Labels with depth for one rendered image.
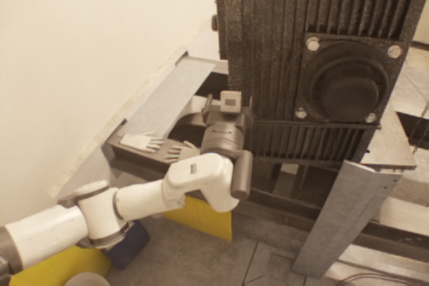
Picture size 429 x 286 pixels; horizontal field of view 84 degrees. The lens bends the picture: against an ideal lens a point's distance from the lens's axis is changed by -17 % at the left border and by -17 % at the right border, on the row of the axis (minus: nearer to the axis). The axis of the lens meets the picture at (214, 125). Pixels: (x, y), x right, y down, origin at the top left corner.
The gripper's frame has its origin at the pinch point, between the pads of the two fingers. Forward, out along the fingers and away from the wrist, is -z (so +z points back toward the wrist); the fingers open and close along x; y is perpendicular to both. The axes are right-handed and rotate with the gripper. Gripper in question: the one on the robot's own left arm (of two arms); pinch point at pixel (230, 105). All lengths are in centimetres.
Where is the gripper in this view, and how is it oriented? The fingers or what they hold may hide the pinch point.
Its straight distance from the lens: 71.0
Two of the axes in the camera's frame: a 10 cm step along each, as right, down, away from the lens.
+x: 9.9, 0.6, -1.6
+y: -0.6, -7.1, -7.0
